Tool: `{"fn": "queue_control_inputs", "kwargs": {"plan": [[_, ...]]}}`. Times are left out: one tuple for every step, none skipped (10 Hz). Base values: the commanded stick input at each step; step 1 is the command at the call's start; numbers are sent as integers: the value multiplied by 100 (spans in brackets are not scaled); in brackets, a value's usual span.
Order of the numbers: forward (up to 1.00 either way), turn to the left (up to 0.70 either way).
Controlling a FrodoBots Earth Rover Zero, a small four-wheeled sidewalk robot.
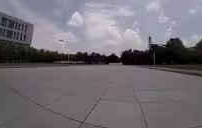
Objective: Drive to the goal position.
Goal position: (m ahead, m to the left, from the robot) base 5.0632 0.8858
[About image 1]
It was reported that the row of dark trees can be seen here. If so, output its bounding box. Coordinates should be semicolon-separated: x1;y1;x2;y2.
0;36;202;66

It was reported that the grey paved plaza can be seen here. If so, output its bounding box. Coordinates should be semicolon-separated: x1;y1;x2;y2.
0;63;202;128

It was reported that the street lamp pole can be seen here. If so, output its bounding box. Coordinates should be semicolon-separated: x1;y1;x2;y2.
57;39;71;65

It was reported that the raised paved platform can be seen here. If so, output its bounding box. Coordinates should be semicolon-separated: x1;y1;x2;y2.
145;64;202;79

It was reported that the white multi-storey building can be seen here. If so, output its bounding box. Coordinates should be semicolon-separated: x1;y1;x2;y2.
0;7;34;63

